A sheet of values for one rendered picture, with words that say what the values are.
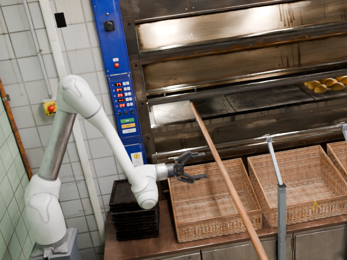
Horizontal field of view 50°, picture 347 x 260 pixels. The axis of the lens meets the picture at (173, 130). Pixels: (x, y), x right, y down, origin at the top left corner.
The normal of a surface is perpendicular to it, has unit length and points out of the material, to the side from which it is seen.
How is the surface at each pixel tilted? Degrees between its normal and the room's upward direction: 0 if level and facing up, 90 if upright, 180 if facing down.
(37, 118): 90
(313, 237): 90
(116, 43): 90
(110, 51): 90
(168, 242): 0
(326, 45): 70
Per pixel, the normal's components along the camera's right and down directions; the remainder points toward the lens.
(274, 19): 0.06, 0.07
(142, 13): 0.11, 0.40
